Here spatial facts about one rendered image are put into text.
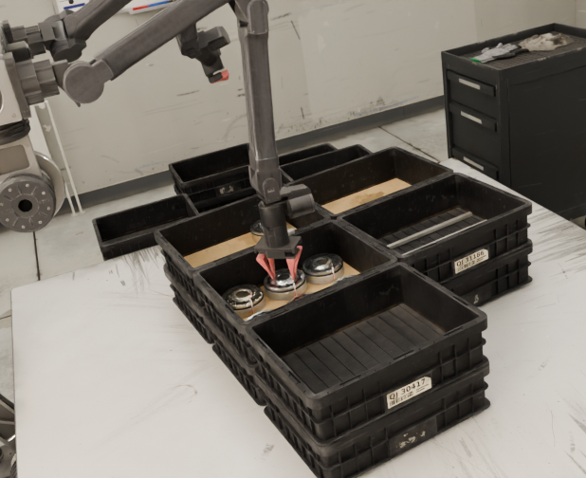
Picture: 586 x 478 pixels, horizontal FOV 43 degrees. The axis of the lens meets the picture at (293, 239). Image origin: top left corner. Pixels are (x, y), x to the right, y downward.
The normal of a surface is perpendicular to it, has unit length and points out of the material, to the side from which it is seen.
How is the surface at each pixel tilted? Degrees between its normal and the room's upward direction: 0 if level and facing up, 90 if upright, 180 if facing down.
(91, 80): 85
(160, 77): 90
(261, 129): 84
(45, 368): 0
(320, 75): 90
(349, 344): 0
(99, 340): 0
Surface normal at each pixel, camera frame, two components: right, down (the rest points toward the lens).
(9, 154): 0.34, 0.38
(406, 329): -0.15, -0.88
